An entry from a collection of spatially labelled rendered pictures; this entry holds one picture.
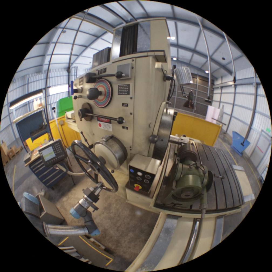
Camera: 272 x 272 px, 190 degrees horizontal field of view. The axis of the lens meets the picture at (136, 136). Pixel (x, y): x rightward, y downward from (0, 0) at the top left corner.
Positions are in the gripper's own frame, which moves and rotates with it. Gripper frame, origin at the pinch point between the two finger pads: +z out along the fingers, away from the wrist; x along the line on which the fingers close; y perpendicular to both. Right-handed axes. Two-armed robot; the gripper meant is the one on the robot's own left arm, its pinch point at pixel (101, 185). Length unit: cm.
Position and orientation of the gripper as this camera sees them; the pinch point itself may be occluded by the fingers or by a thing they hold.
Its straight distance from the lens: 63.2
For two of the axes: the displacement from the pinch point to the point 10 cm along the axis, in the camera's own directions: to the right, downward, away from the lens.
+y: -9.0, -1.5, 4.0
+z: 4.3, -4.2, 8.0
